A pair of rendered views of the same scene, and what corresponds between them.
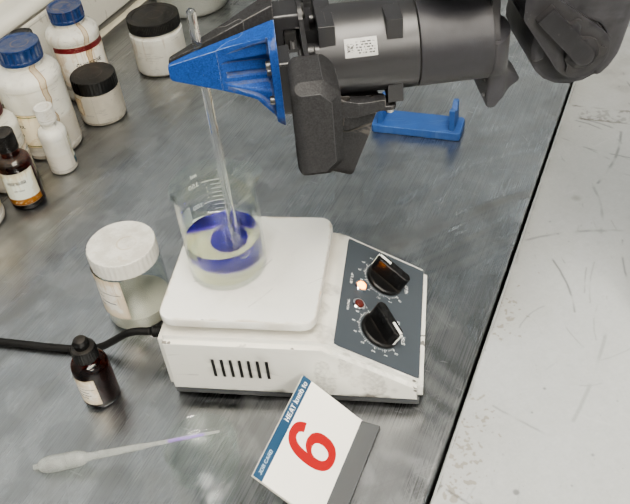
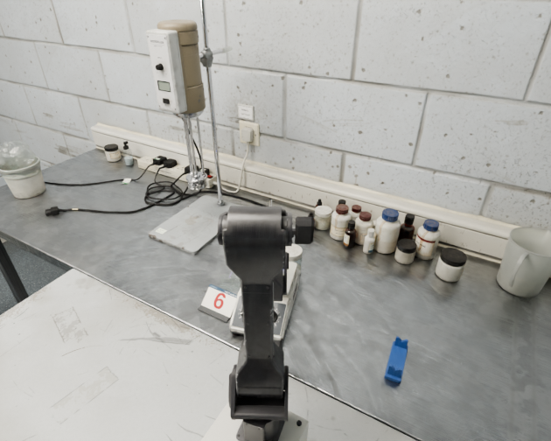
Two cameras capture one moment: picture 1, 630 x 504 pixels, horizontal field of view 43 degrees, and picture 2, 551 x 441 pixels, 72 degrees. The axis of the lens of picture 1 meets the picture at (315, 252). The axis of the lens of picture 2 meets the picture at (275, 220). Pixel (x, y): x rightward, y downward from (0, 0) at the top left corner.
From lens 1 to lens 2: 0.86 m
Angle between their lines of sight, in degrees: 70
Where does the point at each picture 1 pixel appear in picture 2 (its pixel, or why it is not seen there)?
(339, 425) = (226, 309)
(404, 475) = (208, 325)
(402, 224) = (322, 344)
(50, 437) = not seen: hidden behind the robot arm
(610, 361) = not seen: hidden behind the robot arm
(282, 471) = (212, 291)
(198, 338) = not seen: hidden behind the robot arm
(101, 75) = (405, 246)
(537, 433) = (209, 362)
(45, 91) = (380, 229)
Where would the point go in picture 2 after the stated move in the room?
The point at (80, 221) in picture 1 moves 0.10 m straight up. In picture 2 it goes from (336, 256) to (338, 229)
